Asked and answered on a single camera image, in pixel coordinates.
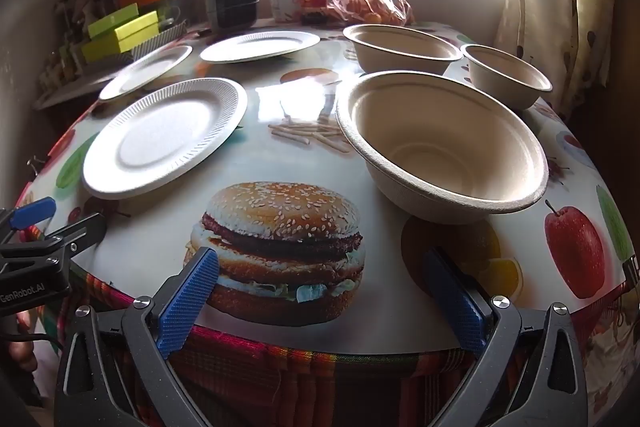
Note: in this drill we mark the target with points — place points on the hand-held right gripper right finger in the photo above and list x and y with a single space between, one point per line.
457 302

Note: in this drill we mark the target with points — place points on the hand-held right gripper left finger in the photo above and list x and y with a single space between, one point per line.
187 302

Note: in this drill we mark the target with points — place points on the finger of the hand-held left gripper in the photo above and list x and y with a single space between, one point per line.
32 213
82 231

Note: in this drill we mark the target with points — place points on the white foam plate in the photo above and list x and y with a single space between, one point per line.
160 142
260 46
145 72

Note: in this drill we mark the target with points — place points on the large beige paper bowl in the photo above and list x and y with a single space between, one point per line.
400 47
440 157

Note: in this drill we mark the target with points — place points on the small beige paper bowl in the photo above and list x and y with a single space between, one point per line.
505 72

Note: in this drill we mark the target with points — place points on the black binder clip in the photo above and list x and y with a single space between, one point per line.
35 164
632 272

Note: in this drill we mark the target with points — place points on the cluster of small bottles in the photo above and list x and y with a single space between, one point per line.
65 57

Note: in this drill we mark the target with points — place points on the food print tablecloth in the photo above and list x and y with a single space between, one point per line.
280 167

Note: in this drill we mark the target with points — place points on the lime green box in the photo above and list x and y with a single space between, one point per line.
130 38

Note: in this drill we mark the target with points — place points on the striped grey box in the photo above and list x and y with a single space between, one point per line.
160 38

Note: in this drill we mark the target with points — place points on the flat green box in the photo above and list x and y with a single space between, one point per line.
112 19

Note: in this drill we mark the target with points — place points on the clear glass jar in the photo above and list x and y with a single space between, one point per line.
170 17

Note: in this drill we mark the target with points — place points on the small grey fan heater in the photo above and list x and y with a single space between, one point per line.
235 4

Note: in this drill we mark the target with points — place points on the white plastic tub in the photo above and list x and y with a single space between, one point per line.
282 7

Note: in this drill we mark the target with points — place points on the fruit print curtain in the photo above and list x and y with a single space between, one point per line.
550 7

